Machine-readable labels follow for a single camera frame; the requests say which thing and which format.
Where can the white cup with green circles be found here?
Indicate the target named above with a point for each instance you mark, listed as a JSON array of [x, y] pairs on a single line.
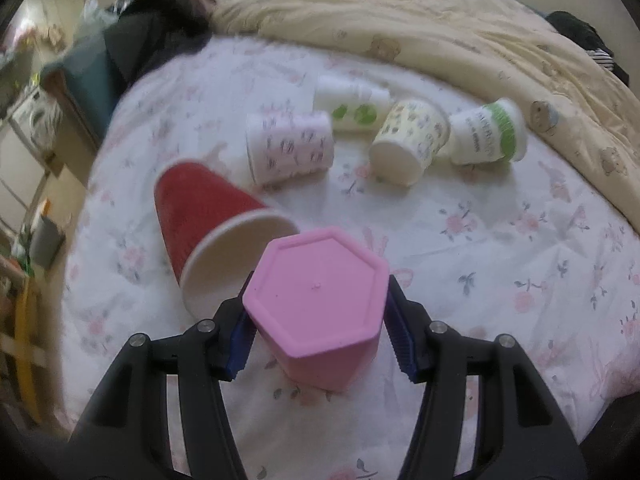
[[350, 105]]

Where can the yellow hoop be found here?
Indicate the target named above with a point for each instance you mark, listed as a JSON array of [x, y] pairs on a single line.
[[25, 350]]

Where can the cream cup with floral print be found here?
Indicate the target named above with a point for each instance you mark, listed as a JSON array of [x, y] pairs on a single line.
[[410, 140]]

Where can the red paper cup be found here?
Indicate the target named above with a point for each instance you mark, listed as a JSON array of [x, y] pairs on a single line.
[[210, 220]]

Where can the cream bear-print duvet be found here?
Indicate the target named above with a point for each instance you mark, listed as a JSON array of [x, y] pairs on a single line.
[[450, 40]]

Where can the dark striped garment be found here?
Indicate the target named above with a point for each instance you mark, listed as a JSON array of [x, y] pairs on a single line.
[[587, 40]]

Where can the floral bed sheet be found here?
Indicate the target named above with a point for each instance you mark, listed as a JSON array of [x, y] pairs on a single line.
[[475, 270]]

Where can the white cup with green band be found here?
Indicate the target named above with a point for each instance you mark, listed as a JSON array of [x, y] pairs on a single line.
[[487, 132]]

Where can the teal cloth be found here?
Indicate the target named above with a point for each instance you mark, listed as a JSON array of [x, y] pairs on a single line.
[[95, 85]]

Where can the pink hexagonal cup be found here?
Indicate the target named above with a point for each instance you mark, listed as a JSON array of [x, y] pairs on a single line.
[[315, 305]]

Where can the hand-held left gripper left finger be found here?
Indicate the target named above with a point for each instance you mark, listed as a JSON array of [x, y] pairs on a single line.
[[239, 344]]

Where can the dark clothing pile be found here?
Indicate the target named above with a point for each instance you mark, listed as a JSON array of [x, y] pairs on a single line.
[[155, 30]]

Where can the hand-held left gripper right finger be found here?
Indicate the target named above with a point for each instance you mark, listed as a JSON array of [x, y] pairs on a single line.
[[400, 340]]

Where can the grey bin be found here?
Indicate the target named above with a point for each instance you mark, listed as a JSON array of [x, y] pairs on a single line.
[[45, 240]]

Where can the white cup with pink print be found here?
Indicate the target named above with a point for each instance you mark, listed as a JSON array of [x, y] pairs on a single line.
[[290, 146]]

